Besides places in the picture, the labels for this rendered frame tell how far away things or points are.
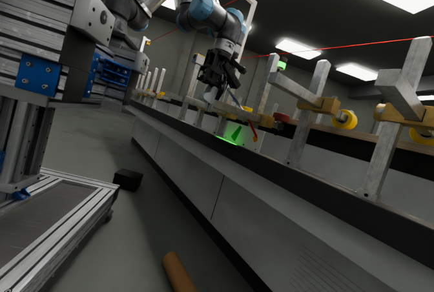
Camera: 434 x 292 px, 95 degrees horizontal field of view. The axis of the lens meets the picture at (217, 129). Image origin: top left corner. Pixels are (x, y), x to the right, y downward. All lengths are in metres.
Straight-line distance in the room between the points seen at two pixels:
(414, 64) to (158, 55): 7.61
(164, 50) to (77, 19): 7.41
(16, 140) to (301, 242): 1.17
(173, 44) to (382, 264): 7.80
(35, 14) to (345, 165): 1.06
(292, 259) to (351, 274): 0.23
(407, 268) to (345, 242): 0.13
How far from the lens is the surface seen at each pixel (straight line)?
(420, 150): 0.88
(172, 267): 1.15
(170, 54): 7.93
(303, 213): 0.80
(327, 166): 0.98
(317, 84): 0.82
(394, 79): 0.45
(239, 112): 0.82
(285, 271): 1.14
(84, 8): 0.62
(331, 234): 0.77
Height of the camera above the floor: 0.80
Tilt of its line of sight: 3 degrees down
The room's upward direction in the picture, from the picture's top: 17 degrees clockwise
